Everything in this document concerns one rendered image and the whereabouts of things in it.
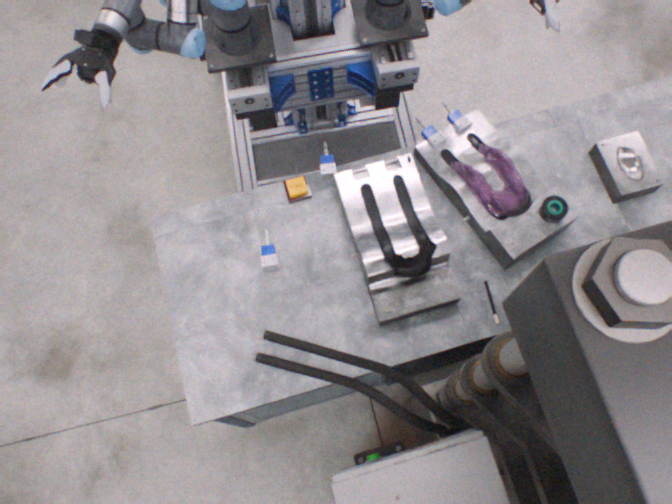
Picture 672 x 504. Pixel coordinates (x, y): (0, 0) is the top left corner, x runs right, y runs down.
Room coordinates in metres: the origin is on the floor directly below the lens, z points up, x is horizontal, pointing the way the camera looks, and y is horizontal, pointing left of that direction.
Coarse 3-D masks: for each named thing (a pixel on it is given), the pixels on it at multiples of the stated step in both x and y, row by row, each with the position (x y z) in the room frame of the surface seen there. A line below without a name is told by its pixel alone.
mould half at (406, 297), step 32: (352, 192) 0.80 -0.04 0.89; (384, 192) 0.79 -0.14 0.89; (416, 192) 0.78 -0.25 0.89; (352, 224) 0.69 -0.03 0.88; (384, 224) 0.68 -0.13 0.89; (448, 256) 0.55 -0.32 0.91; (384, 288) 0.48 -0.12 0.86; (416, 288) 0.47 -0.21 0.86; (448, 288) 0.47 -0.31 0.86; (384, 320) 0.38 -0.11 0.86
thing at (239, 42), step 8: (248, 24) 1.28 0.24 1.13; (256, 24) 1.31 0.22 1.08; (216, 32) 1.28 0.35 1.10; (224, 32) 1.26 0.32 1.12; (232, 32) 1.25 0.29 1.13; (240, 32) 1.26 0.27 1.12; (248, 32) 1.27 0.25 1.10; (256, 32) 1.29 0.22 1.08; (216, 40) 1.27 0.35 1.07; (224, 40) 1.25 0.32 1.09; (232, 40) 1.25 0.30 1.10; (240, 40) 1.25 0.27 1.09; (248, 40) 1.25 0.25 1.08; (256, 40) 1.27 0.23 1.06; (224, 48) 1.25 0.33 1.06; (232, 48) 1.24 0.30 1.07; (240, 48) 1.24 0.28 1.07; (248, 48) 1.24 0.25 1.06
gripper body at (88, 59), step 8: (96, 24) 1.02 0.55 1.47; (96, 32) 1.00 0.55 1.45; (104, 32) 0.99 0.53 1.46; (112, 32) 1.00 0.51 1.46; (112, 40) 0.99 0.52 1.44; (120, 40) 0.99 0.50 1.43; (80, 48) 0.95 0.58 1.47; (88, 48) 0.95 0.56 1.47; (96, 48) 0.95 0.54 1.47; (104, 48) 0.97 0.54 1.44; (112, 48) 0.99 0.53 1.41; (80, 56) 0.93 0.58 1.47; (88, 56) 0.93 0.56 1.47; (96, 56) 0.93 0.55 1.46; (104, 56) 0.93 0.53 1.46; (112, 56) 0.97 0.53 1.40; (80, 64) 0.91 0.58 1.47; (88, 64) 0.91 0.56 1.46; (96, 64) 0.91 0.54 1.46; (112, 64) 0.94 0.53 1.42; (80, 72) 0.91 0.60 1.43; (88, 72) 0.91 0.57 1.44; (96, 72) 0.90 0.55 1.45; (88, 80) 0.91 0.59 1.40
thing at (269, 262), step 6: (264, 246) 0.65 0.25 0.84; (270, 246) 0.65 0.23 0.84; (264, 252) 0.63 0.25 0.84; (270, 252) 0.63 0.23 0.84; (264, 258) 0.61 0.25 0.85; (270, 258) 0.61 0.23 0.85; (276, 258) 0.61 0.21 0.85; (264, 264) 0.59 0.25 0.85; (270, 264) 0.59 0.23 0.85; (276, 264) 0.59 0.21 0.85; (264, 270) 0.58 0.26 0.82; (270, 270) 0.58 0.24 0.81
